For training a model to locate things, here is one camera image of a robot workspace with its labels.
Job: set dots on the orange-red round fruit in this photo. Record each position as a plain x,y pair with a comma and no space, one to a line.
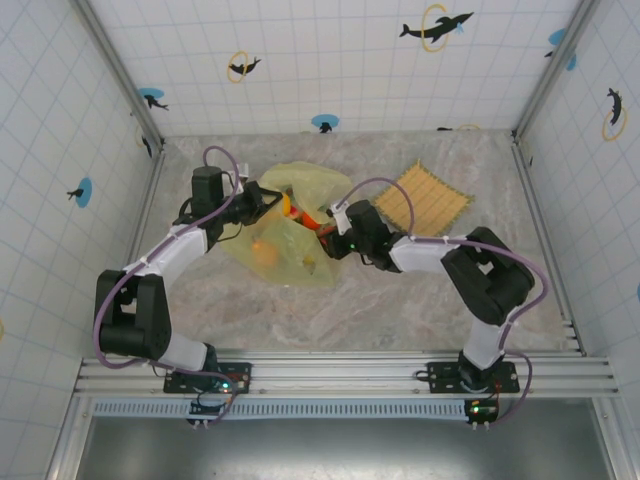
312,221

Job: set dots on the small red fruit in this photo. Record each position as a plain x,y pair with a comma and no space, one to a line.
299,215

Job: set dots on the yellow translucent plastic bag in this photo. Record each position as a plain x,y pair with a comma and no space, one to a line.
290,240

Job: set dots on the yellow-orange pear with stem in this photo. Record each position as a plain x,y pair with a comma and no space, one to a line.
265,254

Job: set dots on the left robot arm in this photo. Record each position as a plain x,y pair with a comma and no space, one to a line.
140,310

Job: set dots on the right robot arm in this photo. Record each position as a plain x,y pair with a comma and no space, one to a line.
490,280

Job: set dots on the bamboo slat mat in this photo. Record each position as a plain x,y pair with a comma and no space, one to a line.
425,195

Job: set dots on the blue circle seal sticker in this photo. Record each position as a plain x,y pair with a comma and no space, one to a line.
325,120

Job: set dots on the small circuit board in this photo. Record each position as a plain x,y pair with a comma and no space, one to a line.
200,409
482,411

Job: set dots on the grey steel panel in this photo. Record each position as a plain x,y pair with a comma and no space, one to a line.
325,450

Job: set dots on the blue circle animal sticker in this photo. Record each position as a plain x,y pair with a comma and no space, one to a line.
556,37

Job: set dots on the aluminium side rail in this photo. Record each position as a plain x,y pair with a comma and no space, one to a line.
537,210
150,200

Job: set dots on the aluminium mounting rail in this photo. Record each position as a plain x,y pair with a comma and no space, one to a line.
325,372

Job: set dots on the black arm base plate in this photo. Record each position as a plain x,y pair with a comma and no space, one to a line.
440,375
175,385

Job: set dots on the aluminium frame post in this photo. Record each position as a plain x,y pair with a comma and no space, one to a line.
120,75
555,70

